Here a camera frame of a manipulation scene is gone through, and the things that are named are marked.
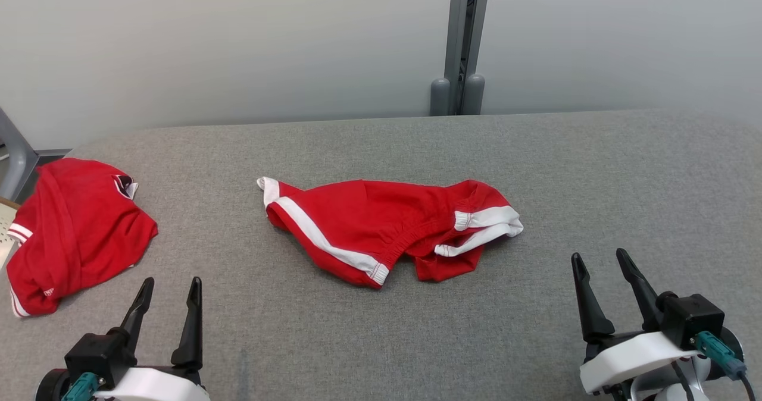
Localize camera cable teal plug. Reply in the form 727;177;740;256
61;372;101;401
692;331;758;401

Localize right camera cable teal plug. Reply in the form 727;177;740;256
692;331;758;401

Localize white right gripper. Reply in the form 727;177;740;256
571;248;707;396

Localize left camera cable teal plug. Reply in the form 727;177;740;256
61;372;101;401

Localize red jersey shirt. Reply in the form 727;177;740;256
6;157;159;318

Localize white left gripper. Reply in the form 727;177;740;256
94;277;211;401

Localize red shorts white stripes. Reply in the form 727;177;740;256
257;176;524;289

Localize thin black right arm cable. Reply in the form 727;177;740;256
671;359;695;401

